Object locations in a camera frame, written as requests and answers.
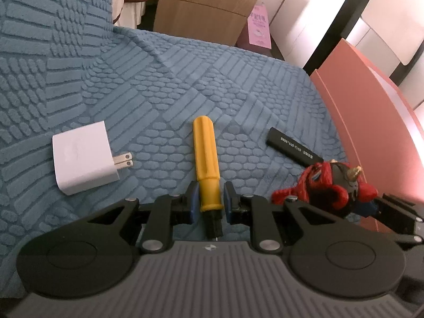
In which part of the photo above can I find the white charger plug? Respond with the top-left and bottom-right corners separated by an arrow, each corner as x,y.
52,121 -> 133,196

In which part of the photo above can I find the black metal frame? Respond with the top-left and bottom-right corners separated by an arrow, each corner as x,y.
302,0 -> 424,87

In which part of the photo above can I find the red black figurine toy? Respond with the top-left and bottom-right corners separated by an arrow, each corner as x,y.
271,159 -> 378,218

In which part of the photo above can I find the black lighter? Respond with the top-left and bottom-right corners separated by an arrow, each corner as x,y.
266,127 -> 323,167

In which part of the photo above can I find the pink storage box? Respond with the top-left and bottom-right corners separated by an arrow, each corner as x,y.
310,37 -> 424,236

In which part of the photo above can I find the pink paper sign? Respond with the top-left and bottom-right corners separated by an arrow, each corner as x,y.
247,4 -> 272,50

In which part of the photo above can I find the wooden cabinet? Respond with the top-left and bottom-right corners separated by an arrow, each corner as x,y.
153,0 -> 257,46

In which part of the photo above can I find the yellow handle screwdriver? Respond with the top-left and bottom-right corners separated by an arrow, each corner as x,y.
193,116 -> 223,239

